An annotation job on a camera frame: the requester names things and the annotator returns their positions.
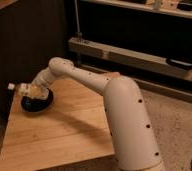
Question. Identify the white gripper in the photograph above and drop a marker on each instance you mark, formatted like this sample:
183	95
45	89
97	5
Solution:
39	87

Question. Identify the clear plastic bottle white cap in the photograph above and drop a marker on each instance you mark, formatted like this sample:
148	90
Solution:
25	89

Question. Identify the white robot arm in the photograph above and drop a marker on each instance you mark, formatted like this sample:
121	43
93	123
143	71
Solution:
133	138

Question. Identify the black ceramic bowl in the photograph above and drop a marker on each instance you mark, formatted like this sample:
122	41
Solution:
36	105

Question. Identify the light wooden table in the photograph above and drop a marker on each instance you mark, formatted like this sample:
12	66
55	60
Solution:
72	129

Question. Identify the metal pole with clamp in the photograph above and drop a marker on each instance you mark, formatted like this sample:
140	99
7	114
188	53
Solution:
79	33

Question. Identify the long wooden beam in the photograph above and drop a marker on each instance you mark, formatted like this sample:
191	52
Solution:
128	57

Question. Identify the wooden shelf with items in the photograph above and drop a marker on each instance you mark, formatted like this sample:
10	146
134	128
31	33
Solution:
155	8

